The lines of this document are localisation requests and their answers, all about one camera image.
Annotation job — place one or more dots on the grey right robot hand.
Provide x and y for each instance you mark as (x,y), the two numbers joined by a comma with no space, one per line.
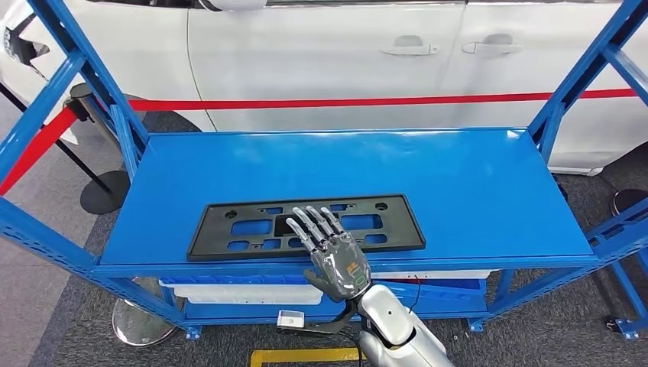
(339,263)

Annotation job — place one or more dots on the black plastic mounting plate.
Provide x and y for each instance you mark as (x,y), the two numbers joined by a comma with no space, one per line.
(217,238)

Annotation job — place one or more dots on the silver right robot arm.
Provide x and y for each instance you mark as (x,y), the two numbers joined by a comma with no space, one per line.
(392,316)

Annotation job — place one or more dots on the blue steel shelf rack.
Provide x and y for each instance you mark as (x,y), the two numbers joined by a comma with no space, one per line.
(354,167)

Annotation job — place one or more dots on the red barrier belt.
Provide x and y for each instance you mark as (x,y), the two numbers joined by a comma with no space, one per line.
(354,103)
(35,147)

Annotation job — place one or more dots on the white car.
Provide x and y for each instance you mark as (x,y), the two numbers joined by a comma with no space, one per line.
(314,50)

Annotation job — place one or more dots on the black stanchion with round base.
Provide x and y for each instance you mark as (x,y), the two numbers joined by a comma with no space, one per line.
(104,195)

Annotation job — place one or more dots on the dark round stanchion base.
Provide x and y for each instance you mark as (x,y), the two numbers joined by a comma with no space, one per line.
(630,202)

